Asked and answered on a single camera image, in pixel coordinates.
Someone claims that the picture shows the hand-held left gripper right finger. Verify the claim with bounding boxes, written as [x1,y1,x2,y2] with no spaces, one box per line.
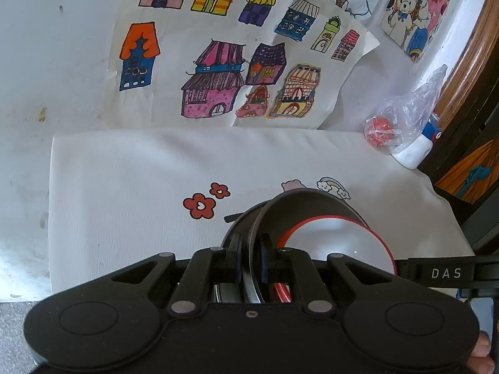
[258,234,394,315]

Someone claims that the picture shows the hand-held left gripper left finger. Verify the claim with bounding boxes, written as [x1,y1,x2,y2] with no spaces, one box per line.
[111,234,244,317]

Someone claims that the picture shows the deep steel bowl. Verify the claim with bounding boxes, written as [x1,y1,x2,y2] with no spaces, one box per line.
[249,189,375,304]

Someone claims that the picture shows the white bowl with red rim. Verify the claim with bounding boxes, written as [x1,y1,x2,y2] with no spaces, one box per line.
[273,216,398,304]

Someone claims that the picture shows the person's right hand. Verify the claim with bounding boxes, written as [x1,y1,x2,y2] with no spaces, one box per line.
[467,331,495,374]

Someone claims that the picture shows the dark painting with orange dress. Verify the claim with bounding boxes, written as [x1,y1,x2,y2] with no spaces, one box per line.
[434,136,499,205]

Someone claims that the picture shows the white water bottle blue lid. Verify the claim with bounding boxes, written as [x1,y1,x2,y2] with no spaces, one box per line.
[392,113,443,170]

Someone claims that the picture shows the white printed tablecloth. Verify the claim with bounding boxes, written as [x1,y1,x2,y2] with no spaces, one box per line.
[49,127,474,304]

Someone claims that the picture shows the red mesh ball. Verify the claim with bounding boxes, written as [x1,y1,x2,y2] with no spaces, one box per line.
[364,116,402,149]

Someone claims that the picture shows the clear plastic bag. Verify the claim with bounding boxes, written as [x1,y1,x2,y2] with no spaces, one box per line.
[363,64,448,156]

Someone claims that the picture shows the drawing of colourful houses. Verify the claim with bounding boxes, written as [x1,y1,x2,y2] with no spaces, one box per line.
[105,0,380,130]

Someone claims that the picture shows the drawing of girl with teddy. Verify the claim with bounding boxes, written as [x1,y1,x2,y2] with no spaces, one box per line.
[380,0,464,63]

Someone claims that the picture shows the wooden door frame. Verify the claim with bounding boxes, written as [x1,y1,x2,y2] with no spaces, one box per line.
[417,0,499,172]

